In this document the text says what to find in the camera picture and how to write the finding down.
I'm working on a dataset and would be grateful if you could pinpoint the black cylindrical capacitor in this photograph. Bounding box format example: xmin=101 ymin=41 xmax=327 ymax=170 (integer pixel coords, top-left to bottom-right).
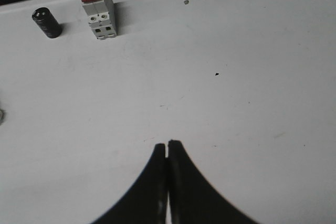
xmin=32 ymin=7 xmax=62 ymax=38

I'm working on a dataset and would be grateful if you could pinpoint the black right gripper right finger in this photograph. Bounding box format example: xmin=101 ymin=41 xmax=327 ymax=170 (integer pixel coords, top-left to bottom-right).
xmin=168 ymin=140 xmax=256 ymax=223

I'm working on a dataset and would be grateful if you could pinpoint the white circuit breaker red switch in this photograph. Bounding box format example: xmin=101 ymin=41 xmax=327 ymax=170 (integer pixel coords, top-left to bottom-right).
xmin=81 ymin=0 xmax=117 ymax=40

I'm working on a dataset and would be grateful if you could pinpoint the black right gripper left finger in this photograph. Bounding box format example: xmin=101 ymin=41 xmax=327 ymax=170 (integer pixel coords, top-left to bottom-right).
xmin=94 ymin=143 xmax=167 ymax=223

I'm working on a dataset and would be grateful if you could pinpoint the white half pipe clamp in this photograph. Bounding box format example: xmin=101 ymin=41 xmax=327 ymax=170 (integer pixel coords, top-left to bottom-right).
xmin=0 ymin=109 xmax=6 ymax=124

